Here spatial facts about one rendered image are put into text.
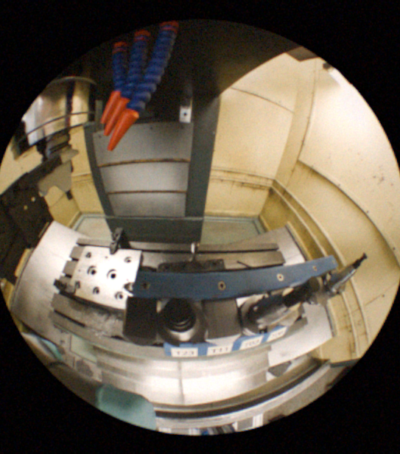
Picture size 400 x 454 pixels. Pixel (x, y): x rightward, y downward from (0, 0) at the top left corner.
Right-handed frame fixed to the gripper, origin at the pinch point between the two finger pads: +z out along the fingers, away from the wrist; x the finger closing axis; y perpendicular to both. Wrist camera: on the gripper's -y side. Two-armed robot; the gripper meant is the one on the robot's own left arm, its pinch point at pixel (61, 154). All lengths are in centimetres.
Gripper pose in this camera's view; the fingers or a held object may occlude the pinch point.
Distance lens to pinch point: 28.6
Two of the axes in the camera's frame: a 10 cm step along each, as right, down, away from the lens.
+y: -1.0, 7.1, 7.0
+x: 9.9, 0.2, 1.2
